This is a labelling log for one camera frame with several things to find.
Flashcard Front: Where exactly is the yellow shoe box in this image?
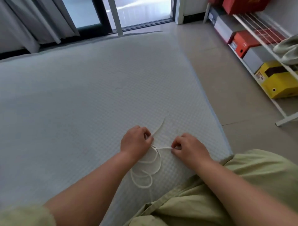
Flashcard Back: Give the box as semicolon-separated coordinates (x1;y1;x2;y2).
254;61;298;99

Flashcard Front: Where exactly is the pale green cloth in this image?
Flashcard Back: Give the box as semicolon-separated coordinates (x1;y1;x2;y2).
273;34;298;71

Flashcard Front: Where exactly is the light green garment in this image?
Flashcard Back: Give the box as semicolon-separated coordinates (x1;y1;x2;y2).
0;149;298;226

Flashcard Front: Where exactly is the white quilted mattress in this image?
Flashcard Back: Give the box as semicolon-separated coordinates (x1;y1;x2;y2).
0;31;234;226

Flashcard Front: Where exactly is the grey curtain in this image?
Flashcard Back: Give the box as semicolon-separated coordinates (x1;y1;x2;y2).
0;0;81;54

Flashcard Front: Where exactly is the white metal shoe rack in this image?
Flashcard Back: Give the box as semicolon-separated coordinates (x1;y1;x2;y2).
203;0;298;127

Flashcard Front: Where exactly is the red shoe box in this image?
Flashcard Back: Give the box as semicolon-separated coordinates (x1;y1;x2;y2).
222;0;270;15

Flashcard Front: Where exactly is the orange shoe box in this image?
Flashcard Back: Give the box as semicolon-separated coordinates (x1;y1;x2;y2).
232;28;286;59

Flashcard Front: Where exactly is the person's left hand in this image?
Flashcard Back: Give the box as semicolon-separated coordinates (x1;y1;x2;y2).
120;126;154;162

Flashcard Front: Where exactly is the person's left forearm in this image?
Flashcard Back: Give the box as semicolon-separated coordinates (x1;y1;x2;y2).
43;151;140;226

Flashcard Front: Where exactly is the white cord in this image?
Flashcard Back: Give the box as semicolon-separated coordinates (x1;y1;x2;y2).
130;117;174;205

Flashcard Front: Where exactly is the black framed glass door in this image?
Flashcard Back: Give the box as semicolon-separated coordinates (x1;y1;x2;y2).
40;0;177;45

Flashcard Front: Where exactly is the large grey shoe box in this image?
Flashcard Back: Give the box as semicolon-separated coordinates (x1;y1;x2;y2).
208;7;247;44

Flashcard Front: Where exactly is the person's right hand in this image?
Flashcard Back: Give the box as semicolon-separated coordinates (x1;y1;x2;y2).
171;133;213;172

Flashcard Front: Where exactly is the person's right forearm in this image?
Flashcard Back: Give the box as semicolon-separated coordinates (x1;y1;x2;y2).
194;161;298;226

